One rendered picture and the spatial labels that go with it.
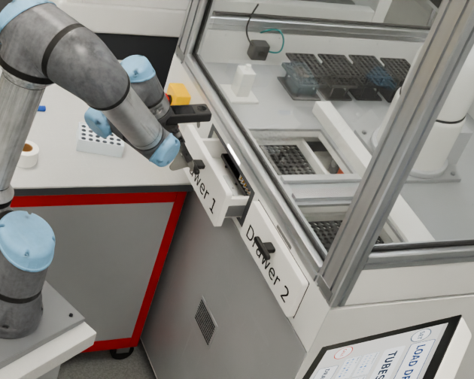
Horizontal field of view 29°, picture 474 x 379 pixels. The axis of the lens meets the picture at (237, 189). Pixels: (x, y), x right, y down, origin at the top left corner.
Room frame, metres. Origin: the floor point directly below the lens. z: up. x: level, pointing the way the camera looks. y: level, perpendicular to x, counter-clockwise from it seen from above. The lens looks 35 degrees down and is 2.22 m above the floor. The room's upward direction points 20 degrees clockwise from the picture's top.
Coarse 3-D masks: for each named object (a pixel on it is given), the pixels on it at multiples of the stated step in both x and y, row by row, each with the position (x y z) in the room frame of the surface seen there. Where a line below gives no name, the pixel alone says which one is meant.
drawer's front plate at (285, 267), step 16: (256, 208) 1.82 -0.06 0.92; (256, 224) 1.80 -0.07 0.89; (272, 224) 1.77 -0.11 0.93; (272, 240) 1.73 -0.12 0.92; (256, 256) 1.76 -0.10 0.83; (272, 256) 1.71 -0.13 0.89; (288, 256) 1.68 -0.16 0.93; (272, 272) 1.69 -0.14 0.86; (288, 272) 1.65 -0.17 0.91; (272, 288) 1.67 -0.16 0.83; (288, 288) 1.63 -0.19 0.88; (304, 288) 1.61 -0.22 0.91; (288, 304) 1.61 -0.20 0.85
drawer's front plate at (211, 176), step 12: (192, 132) 2.03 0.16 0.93; (192, 144) 2.02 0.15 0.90; (204, 144) 2.00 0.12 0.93; (192, 156) 2.00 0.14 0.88; (204, 156) 1.95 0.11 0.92; (204, 168) 1.94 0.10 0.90; (216, 168) 1.91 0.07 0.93; (192, 180) 1.97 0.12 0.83; (204, 180) 1.92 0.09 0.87; (216, 180) 1.88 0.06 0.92; (204, 192) 1.91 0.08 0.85; (216, 192) 1.87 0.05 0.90; (228, 192) 1.84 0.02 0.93; (204, 204) 1.89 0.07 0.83; (216, 204) 1.85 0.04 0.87; (228, 204) 1.84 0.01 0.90; (216, 216) 1.84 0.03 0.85
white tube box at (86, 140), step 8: (80, 128) 2.07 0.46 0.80; (88, 128) 2.08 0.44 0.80; (80, 136) 2.03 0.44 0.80; (88, 136) 2.05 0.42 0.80; (96, 136) 2.07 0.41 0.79; (112, 136) 2.09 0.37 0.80; (80, 144) 2.02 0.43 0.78; (88, 144) 2.02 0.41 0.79; (96, 144) 2.03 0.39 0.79; (104, 144) 2.04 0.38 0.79; (112, 144) 2.05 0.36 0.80; (120, 144) 2.07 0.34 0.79; (88, 152) 2.03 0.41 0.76; (96, 152) 2.03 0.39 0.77; (104, 152) 2.04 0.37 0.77; (112, 152) 2.05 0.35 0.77; (120, 152) 2.05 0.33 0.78
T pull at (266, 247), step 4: (256, 236) 1.73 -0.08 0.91; (256, 240) 1.72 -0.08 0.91; (260, 240) 1.72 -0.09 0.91; (260, 244) 1.71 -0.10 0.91; (264, 244) 1.71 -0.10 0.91; (268, 244) 1.72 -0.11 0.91; (272, 244) 1.72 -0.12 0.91; (260, 248) 1.70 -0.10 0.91; (264, 248) 1.70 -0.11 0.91; (268, 248) 1.70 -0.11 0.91; (272, 248) 1.71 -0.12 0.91; (260, 252) 1.69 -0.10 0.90; (264, 252) 1.68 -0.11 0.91; (268, 252) 1.69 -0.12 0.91; (272, 252) 1.71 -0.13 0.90; (264, 256) 1.68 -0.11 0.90; (268, 256) 1.67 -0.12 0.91
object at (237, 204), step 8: (208, 144) 2.08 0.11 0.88; (216, 144) 2.09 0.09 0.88; (216, 152) 2.10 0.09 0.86; (224, 152) 2.11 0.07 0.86; (216, 160) 2.09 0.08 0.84; (224, 168) 2.06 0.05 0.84; (232, 184) 2.01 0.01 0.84; (240, 192) 1.99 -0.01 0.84; (232, 200) 1.86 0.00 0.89; (240, 200) 1.88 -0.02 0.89; (232, 208) 1.87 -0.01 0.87; (240, 208) 1.88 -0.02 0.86; (232, 216) 1.87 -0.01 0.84; (240, 216) 1.88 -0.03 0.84
